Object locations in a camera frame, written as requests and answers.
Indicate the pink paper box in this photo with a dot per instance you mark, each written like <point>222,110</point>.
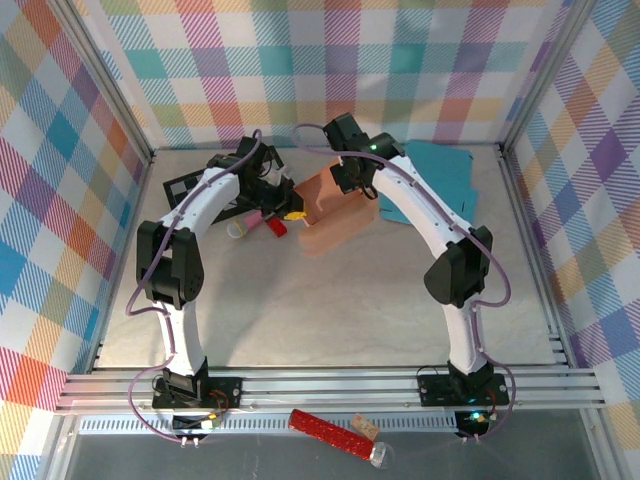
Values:
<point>340,220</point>

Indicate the blue paper box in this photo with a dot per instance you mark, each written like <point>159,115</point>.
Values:
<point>440,175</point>

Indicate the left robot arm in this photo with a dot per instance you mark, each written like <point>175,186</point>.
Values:
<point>185,330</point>

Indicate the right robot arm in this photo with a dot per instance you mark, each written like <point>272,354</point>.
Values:
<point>465,345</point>

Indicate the red block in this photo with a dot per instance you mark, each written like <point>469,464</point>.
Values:
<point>276,227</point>

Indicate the pink toy microphone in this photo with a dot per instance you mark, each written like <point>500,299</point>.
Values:
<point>245,225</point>

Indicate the black grey chessboard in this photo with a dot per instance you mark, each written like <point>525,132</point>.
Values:
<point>180,192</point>

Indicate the red glitter toy microphone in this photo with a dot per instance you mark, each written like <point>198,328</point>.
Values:
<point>330,432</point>

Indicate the black controller board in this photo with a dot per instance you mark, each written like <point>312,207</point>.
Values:
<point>192,424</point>
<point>472,420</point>

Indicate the aluminium mounting rail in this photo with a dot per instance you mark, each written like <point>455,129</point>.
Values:
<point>325,390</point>

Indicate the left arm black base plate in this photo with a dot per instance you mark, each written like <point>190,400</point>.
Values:
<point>225,392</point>

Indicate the aluminium frame post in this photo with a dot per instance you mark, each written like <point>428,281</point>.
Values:
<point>545,70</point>
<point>100,80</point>

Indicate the aluminium side rail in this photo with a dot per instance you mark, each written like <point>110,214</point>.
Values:
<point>530,250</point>

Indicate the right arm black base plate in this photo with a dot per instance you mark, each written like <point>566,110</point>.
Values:
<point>435,390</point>

